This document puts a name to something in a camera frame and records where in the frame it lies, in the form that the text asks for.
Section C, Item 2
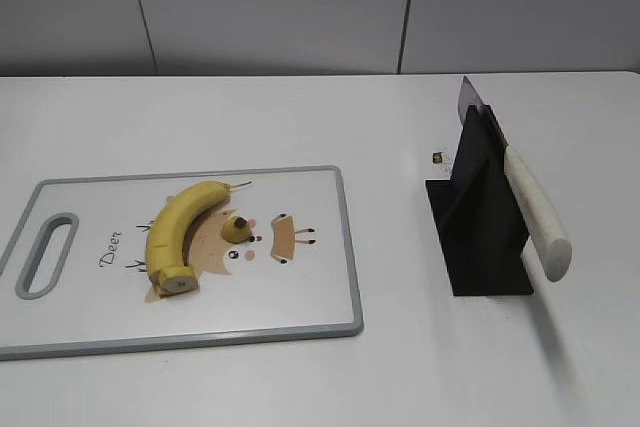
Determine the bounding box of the white grey-rimmed cutting board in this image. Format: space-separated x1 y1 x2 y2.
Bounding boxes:
1 166 364 361

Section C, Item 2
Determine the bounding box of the yellow banana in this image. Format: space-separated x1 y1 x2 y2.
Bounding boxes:
145 181 231 291

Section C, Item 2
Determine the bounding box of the banana end piece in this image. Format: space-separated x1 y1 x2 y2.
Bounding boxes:
221 216 252 244

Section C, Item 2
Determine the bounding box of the black knife stand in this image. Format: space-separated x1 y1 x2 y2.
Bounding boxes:
425 104 534 296

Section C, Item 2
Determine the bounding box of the white-handled kitchen knife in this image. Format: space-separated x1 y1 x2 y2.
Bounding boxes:
457 76 573 282

